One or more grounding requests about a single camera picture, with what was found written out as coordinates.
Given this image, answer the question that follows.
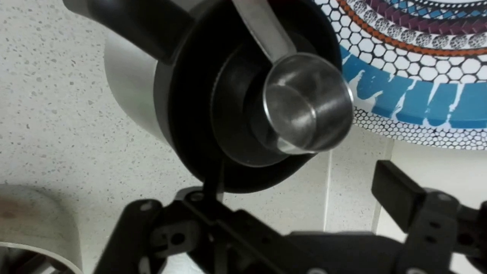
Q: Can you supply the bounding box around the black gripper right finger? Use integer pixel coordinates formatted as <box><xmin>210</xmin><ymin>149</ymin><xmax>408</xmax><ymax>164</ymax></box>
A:
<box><xmin>372</xmin><ymin>158</ymin><xmax>487</xmax><ymax>274</ymax></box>

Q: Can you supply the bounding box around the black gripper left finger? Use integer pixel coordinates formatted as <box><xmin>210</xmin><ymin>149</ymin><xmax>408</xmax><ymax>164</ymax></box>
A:
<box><xmin>93</xmin><ymin>158</ymin><xmax>286</xmax><ymax>274</ymax></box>

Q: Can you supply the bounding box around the silver round measuring spoon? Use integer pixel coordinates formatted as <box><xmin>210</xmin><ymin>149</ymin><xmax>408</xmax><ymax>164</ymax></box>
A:
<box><xmin>230</xmin><ymin>0</ymin><xmax>356</xmax><ymax>156</ymax></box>

